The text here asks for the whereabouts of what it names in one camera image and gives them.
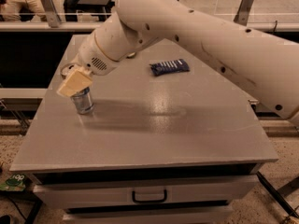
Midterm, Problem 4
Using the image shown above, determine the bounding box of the grey lower drawer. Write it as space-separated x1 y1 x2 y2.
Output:
63 206 233 224

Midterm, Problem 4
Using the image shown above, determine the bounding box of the green chip bag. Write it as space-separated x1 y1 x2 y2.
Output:
0 174 26 191

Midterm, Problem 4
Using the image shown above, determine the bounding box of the metal railing post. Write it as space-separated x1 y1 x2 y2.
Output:
234 0 254 26
40 0 61 28

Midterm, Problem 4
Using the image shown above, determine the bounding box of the grey drawer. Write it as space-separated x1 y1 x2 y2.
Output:
34 175 258 209
63 206 233 224

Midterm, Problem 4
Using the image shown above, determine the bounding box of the yellow sponge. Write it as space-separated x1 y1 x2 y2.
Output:
126 52 136 59

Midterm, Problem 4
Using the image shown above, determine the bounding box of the grey upper drawer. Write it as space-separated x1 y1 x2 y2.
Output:
34 175 258 209

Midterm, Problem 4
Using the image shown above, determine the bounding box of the metal railing post left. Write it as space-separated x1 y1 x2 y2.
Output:
40 0 61 28

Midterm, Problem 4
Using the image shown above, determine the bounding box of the dark blue snack packet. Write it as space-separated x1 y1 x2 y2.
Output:
150 59 190 77

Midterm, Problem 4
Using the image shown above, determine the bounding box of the black metal floor bar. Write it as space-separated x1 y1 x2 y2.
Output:
257 172 299 218

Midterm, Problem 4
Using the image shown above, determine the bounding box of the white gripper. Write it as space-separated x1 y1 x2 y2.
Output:
57 31 121 97

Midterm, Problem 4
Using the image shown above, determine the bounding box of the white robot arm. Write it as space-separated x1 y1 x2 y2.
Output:
58 0 299 126

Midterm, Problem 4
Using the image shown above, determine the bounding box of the person in beige trousers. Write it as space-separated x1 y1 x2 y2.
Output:
1 0 47 21

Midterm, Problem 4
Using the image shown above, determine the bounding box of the metal railing post right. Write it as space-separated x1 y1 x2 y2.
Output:
234 0 254 26

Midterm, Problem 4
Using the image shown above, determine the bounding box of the silver blue redbull can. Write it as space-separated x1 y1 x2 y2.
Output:
60 63 95 116

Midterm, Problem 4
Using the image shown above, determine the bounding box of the black drawer handle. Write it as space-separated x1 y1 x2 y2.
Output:
131 189 168 204

